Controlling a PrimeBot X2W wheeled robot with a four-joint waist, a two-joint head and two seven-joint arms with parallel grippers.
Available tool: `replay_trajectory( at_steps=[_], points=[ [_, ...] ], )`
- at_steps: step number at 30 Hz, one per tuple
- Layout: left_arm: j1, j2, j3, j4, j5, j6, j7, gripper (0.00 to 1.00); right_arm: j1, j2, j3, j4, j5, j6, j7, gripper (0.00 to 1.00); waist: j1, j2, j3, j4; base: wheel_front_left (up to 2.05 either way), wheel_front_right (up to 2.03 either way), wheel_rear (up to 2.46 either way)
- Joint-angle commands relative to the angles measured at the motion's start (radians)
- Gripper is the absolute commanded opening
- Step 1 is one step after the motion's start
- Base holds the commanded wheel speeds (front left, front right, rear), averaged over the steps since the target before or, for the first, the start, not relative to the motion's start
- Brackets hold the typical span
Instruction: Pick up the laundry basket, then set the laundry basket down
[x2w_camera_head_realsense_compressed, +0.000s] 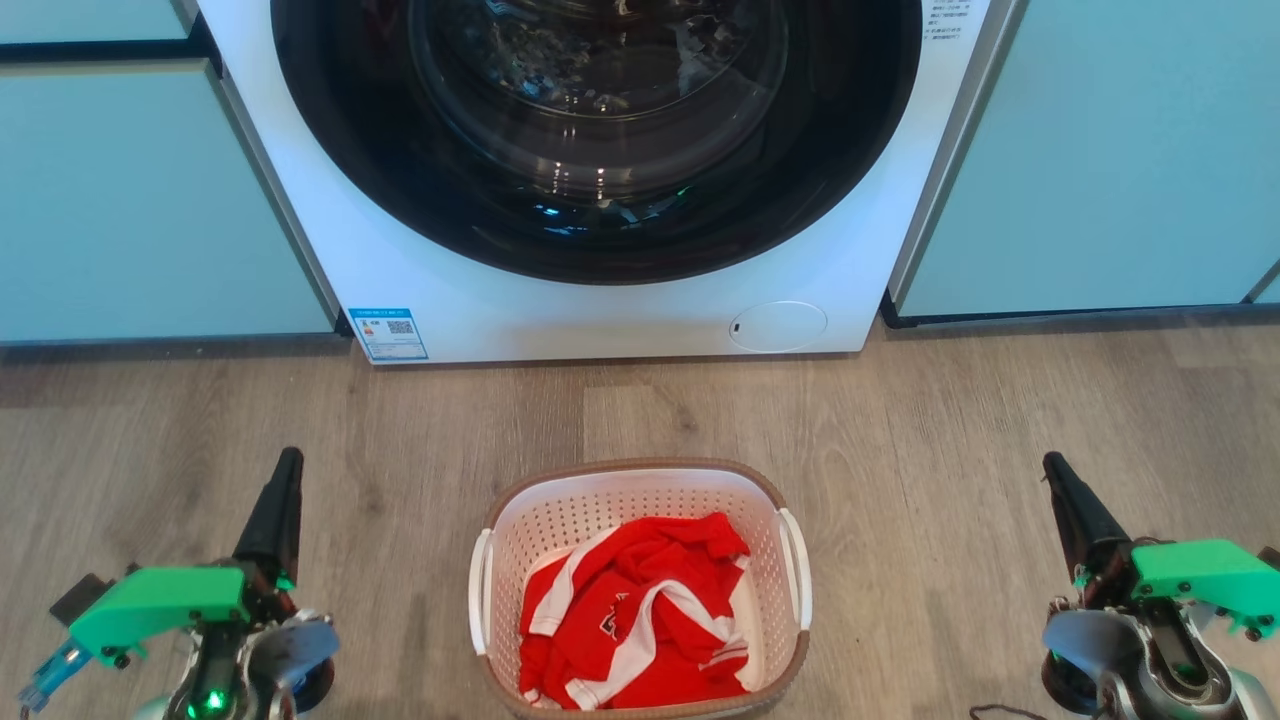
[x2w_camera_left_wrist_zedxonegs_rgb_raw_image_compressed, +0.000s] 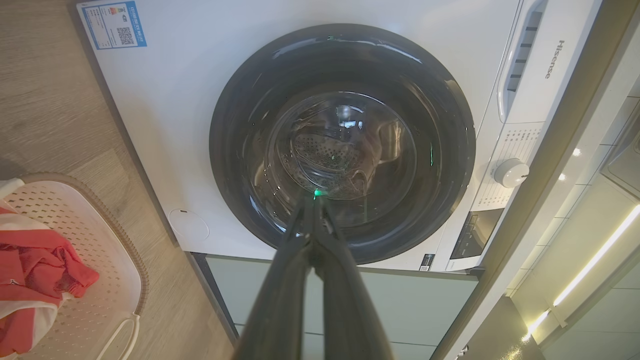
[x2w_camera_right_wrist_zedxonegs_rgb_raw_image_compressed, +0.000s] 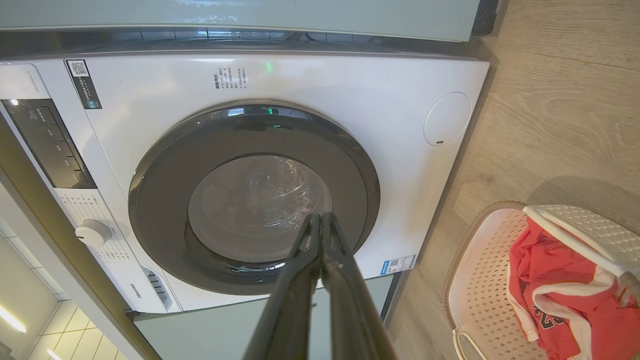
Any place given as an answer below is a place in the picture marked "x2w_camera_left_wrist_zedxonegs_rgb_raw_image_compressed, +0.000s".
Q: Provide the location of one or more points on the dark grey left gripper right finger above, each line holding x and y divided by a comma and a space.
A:
350, 310

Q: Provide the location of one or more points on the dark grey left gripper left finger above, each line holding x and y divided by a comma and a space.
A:
280, 300

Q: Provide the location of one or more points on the white perforated laundry basket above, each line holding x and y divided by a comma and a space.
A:
100, 280

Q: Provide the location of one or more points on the pale green cabinet front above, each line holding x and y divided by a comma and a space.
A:
425, 310

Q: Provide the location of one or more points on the round white filter cap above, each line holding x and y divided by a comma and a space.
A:
188, 224

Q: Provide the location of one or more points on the black washer display panel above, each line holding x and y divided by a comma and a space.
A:
475, 232

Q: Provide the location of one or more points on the dark round washer door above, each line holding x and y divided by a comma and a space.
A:
240, 150

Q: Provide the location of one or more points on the white front-load washing machine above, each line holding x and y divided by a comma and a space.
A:
175, 125

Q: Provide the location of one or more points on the white washer control knob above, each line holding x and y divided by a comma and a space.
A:
511, 173

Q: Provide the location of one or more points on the LED light strip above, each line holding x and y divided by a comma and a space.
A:
595, 257

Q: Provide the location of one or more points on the red and white garment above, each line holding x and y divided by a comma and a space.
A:
30, 260

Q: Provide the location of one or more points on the grey countertop edge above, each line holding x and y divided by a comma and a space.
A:
550, 150

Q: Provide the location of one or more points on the white detergent drawer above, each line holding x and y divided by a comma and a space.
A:
550, 95

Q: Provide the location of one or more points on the blue energy label sticker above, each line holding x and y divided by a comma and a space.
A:
114, 24

